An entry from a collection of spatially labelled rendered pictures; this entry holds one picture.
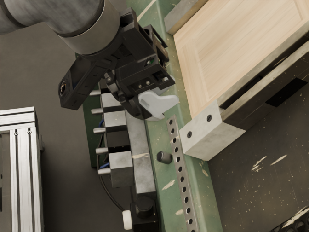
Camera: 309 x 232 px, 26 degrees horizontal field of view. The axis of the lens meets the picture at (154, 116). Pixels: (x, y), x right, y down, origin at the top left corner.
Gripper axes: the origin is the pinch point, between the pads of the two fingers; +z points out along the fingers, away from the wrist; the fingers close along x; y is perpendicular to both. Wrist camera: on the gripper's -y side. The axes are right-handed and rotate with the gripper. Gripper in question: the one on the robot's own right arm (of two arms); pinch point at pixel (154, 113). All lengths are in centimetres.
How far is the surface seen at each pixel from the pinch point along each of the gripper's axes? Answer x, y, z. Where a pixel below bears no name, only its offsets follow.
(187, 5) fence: 56, -1, 38
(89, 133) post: 76, -61, 92
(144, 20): 64, -15, 43
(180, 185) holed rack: 12.0, -13.3, 41.7
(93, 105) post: 76, -52, 79
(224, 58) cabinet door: 36, 4, 38
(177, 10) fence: 58, -5, 39
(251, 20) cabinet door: 40, 13, 34
